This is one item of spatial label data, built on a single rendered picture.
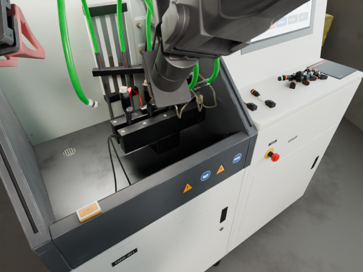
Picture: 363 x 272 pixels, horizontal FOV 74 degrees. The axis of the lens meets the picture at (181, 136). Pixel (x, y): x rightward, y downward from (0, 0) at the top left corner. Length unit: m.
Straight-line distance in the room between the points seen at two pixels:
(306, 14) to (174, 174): 0.94
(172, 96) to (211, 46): 0.16
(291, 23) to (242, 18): 0.99
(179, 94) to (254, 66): 0.68
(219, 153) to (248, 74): 0.43
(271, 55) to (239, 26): 0.90
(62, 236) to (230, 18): 0.56
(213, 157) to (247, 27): 0.53
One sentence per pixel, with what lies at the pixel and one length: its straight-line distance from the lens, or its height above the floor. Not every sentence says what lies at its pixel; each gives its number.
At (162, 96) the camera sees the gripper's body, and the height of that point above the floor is 1.25.
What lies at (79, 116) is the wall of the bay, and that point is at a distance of 1.08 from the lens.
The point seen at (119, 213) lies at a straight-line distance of 0.66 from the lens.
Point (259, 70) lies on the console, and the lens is 1.10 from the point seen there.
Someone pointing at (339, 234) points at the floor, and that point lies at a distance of 1.92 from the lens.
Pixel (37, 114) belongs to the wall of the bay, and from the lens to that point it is 1.05.
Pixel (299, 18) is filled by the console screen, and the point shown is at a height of 1.19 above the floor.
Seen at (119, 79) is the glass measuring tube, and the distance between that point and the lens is 1.05.
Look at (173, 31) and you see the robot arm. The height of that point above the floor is 1.38.
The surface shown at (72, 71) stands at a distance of 0.53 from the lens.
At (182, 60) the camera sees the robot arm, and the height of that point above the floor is 1.33.
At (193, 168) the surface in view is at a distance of 0.70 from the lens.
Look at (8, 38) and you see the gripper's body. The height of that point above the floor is 1.37.
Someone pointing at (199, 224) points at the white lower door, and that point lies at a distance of 0.99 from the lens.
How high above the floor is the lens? 1.46
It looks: 39 degrees down
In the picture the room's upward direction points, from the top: 1 degrees counter-clockwise
